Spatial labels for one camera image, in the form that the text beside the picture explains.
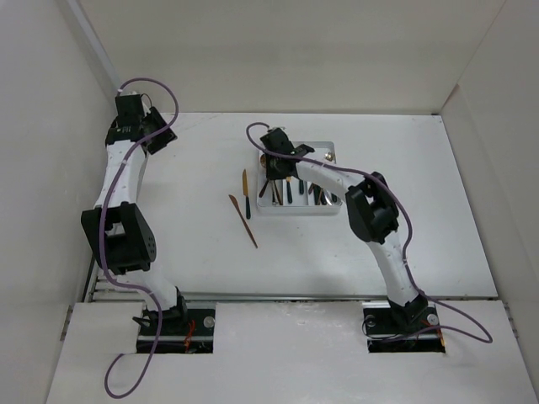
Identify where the black spoon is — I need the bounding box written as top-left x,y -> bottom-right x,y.
273,180 -> 283,206

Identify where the dark wooden spoon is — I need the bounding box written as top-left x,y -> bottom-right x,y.
258,179 -> 271,198

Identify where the rose gold knife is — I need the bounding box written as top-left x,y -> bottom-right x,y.
228,194 -> 259,249

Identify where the light wooden spoon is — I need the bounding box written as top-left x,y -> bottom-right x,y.
270,180 -> 280,206

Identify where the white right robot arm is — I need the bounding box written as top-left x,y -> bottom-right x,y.
260,128 -> 428,334

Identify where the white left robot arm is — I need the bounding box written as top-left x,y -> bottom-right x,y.
81,94 -> 189,334

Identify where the white three-compartment tray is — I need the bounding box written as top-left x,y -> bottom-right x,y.
255,151 -> 343,216

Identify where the aluminium rail front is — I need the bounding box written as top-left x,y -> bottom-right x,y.
90,290 -> 498,305

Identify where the aluminium rail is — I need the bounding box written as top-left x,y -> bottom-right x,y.
82,258 -> 101,302
90,290 -> 498,305

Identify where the aluminium rail left side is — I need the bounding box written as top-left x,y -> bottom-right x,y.
82,258 -> 101,302

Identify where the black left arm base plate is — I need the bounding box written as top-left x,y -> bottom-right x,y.
133,301 -> 216,354

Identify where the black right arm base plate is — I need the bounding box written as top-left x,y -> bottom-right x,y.
361,302 -> 446,354

